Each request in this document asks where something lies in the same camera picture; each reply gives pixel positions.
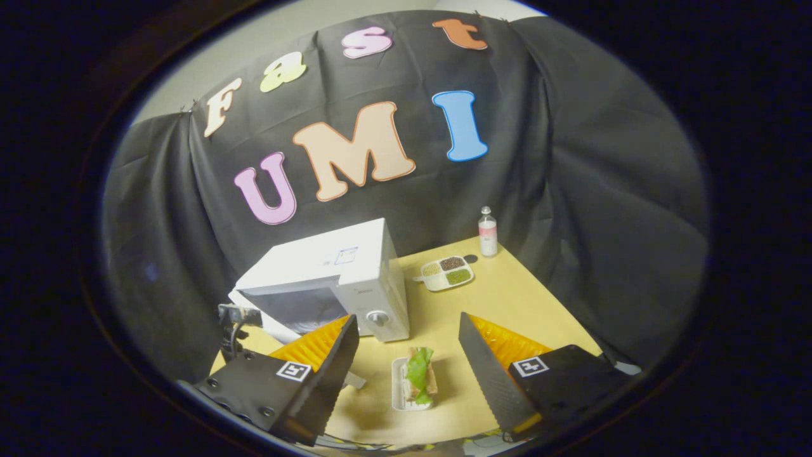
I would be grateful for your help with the white microwave oven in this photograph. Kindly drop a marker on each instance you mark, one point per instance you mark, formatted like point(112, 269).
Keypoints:
point(304, 260)

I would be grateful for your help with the small bottle with pink label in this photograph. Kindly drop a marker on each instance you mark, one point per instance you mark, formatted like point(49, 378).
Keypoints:
point(488, 238)

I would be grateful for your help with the white rectangular tray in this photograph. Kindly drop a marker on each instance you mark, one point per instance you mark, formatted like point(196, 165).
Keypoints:
point(398, 387)

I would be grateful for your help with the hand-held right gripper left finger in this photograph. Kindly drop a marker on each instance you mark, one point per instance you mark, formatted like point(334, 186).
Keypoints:
point(330, 381)

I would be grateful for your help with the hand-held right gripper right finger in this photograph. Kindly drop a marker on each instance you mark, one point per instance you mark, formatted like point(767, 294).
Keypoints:
point(485, 374)

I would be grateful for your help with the lettuce sandwich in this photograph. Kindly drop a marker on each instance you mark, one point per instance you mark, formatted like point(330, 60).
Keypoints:
point(420, 374)

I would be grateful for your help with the black backdrop cloth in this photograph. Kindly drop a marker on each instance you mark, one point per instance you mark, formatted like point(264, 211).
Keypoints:
point(571, 158)

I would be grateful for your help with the divided plate of beans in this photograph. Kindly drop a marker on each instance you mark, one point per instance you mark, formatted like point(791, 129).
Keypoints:
point(444, 276)

